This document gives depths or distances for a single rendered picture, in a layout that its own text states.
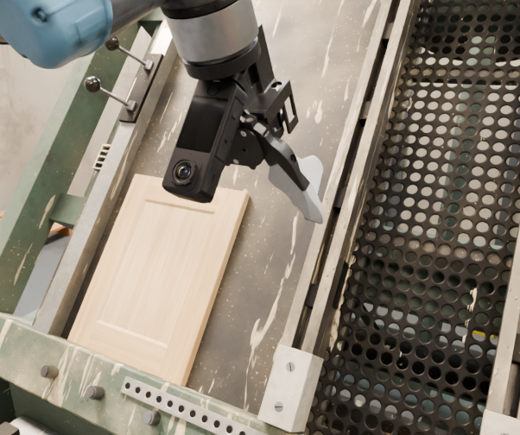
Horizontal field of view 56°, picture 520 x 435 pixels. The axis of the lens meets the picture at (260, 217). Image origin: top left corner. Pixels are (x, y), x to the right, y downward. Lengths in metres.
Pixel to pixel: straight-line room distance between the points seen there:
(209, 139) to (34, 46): 0.16
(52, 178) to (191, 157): 0.99
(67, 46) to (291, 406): 0.65
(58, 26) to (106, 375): 0.81
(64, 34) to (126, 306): 0.82
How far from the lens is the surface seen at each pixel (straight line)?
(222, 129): 0.44
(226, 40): 0.42
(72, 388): 1.10
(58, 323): 1.20
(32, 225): 1.40
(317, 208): 0.51
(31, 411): 1.23
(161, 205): 1.12
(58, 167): 1.42
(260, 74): 0.49
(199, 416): 0.92
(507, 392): 0.83
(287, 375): 0.84
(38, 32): 0.34
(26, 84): 4.80
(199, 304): 0.99
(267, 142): 0.47
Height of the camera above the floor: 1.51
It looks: 20 degrees down
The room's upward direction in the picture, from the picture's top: straight up
